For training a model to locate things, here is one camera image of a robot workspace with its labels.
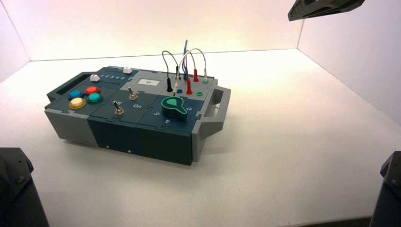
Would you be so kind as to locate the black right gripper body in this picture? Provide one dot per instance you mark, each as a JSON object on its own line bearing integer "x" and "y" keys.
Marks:
{"x": 325, "y": 7}

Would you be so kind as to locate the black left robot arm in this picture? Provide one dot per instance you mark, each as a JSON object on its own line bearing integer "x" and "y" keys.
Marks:
{"x": 15, "y": 194}

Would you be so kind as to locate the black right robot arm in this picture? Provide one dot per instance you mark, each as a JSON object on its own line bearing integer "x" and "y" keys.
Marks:
{"x": 390, "y": 194}

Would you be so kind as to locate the green rotary pointer knob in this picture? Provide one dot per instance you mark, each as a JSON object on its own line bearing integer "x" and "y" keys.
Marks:
{"x": 174, "y": 108}

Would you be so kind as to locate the small white display window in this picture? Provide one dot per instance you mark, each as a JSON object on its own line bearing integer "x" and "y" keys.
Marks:
{"x": 148, "y": 82}

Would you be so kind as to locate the white slider knob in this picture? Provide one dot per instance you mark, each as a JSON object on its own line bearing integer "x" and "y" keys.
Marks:
{"x": 94, "y": 77}
{"x": 127, "y": 70}

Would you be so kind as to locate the grey and teal task box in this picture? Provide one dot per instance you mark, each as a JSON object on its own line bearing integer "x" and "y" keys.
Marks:
{"x": 163, "y": 144}

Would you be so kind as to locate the red push button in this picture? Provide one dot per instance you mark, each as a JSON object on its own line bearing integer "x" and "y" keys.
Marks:
{"x": 92, "y": 90}

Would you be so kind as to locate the green push button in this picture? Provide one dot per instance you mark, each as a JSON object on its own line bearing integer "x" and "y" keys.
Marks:
{"x": 94, "y": 98}

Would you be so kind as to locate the blue push button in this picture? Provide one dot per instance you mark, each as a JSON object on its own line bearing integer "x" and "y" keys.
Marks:
{"x": 76, "y": 94}

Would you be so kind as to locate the yellow push button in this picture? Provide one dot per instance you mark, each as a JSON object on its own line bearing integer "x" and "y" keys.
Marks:
{"x": 77, "y": 103}

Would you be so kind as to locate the metal toggle switch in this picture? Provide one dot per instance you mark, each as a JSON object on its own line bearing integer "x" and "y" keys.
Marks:
{"x": 118, "y": 108}
{"x": 132, "y": 94}

